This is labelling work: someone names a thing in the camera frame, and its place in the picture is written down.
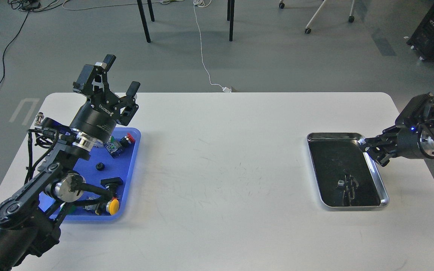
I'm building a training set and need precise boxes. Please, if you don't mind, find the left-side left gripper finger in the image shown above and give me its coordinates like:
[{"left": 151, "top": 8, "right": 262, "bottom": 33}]
[
  {"left": 73, "top": 54, "right": 117, "bottom": 102},
  {"left": 121, "top": 81, "right": 140, "bottom": 110}
]

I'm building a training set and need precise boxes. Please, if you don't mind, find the black left-side robot arm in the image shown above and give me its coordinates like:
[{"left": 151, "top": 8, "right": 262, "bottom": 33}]
[{"left": 0, "top": 55, "right": 140, "bottom": 271}]

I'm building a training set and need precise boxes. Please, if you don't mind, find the black table leg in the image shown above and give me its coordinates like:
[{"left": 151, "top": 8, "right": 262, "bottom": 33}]
[
  {"left": 137, "top": 0, "right": 155, "bottom": 43},
  {"left": 227, "top": 0, "right": 235, "bottom": 42}
]

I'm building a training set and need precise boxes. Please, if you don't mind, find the blue plastic tray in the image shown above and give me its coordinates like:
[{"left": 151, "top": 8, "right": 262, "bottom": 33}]
[{"left": 38, "top": 127, "right": 141, "bottom": 222}]

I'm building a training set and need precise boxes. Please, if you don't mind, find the green push button switch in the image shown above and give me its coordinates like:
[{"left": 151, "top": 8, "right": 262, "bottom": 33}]
[{"left": 66, "top": 204, "right": 77, "bottom": 216}]

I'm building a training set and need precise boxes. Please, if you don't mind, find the yellow push button switch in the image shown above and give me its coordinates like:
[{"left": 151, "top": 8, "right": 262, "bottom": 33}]
[{"left": 95, "top": 198, "right": 119, "bottom": 216}]

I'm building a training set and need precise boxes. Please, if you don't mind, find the black rectangular switch part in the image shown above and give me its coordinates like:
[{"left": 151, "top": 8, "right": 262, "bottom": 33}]
[{"left": 100, "top": 177, "right": 124, "bottom": 197}]

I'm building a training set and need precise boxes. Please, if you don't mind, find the black table leg left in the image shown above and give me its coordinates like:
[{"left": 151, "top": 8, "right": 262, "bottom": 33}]
[{"left": 137, "top": 0, "right": 155, "bottom": 43}]

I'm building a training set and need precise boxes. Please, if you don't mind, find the black right-side robot arm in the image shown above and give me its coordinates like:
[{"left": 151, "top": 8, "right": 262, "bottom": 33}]
[{"left": 360, "top": 93, "right": 434, "bottom": 166}]

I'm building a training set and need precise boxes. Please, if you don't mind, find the silver metal tray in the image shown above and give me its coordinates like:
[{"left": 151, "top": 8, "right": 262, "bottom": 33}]
[{"left": 307, "top": 132, "right": 390, "bottom": 211}]

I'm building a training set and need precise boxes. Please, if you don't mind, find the black table leg right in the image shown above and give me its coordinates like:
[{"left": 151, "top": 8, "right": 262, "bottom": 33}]
[{"left": 227, "top": 0, "right": 235, "bottom": 42}]

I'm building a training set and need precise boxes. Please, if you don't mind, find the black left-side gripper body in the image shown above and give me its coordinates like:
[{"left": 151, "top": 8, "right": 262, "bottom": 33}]
[{"left": 69, "top": 96, "right": 139, "bottom": 142}]

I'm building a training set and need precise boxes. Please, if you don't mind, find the blue green selector switch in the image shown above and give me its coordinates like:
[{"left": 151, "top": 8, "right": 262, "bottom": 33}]
[{"left": 104, "top": 135, "right": 124, "bottom": 158}]

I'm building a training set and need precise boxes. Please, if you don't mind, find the red push button switch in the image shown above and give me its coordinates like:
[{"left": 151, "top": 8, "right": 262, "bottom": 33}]
[{"left": 119, "top": 132, "right": 136, "bottom": 148}]

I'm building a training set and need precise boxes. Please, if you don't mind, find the white cable on floor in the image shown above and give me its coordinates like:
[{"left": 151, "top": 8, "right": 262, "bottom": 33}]
[{"left": 193, "top": 0, "right": 226, "bottom": 90}]

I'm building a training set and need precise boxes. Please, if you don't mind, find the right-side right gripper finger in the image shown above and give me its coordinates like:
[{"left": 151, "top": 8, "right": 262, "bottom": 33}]
[
  {"left": 369, "top": 148, "right": 396, "bottom": 167},
  {"left": 361, "top": 135, "right": 391, "bottom": 150}
]

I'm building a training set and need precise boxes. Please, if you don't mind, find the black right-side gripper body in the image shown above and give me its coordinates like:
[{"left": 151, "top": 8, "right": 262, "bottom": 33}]
[{"left": 385, "top": 126, "right": 434, "bottom": 161}]

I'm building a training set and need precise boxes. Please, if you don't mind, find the white rolling chair base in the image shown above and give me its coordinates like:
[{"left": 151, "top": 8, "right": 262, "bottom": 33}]
[{"left": 279, "top": 0, "right": 356, "bottom": 35}]

